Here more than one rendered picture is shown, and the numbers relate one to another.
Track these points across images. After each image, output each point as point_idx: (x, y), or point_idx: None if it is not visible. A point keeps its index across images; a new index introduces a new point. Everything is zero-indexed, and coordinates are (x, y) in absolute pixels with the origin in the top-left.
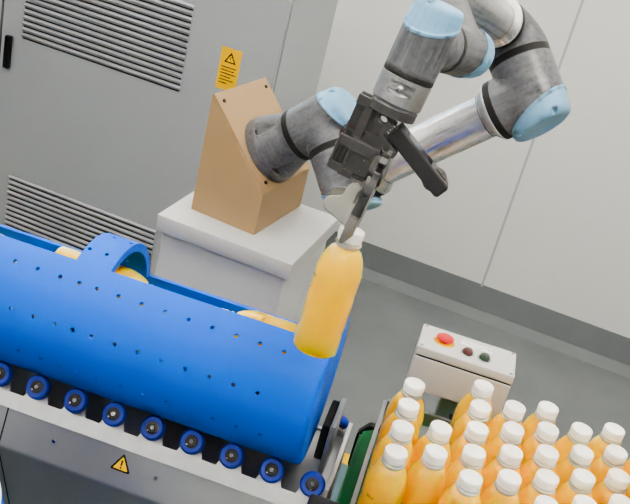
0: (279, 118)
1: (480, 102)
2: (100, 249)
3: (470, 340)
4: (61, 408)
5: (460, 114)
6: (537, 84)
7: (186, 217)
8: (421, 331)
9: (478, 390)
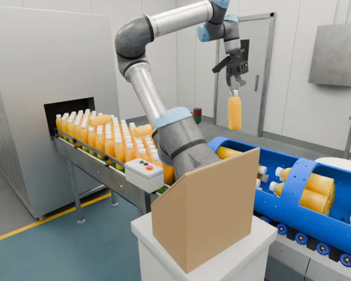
0: (206, 144)
1: (150, 68)
2: (310, 160)
3: (136, 168)
4: None
5: (152, 78)
6: None
7: (256, 224)
8: (154, 173)
9: None
